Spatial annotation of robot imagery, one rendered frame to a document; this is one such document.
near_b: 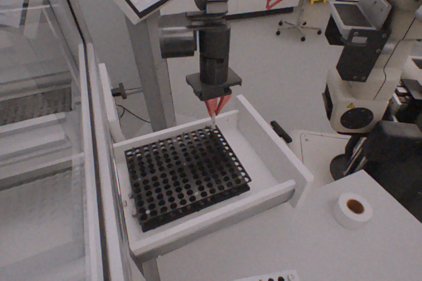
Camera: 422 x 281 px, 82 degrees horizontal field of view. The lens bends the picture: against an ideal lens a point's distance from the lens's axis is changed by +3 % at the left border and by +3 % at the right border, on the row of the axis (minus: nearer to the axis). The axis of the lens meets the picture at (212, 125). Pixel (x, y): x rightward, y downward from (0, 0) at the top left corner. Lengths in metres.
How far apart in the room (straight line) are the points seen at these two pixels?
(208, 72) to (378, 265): 0.52
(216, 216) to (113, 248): 0.18
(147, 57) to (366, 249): 1.20
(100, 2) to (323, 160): 1.76
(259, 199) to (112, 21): 1.80
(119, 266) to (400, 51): 0.90
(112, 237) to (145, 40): 1.10
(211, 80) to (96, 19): 1.66
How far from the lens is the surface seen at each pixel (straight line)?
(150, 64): 1.40
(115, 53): 2.16
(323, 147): 1.50
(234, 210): 0.47
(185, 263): 0.57
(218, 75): 0.47
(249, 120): 0.61
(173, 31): 0.43
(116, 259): 0.35
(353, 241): 0.66
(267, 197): 0.50
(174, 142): 0.56
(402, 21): 0.89
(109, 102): 0.67
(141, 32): 1.33
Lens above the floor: 1.31
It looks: 43 degrees down
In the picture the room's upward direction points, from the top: straight up
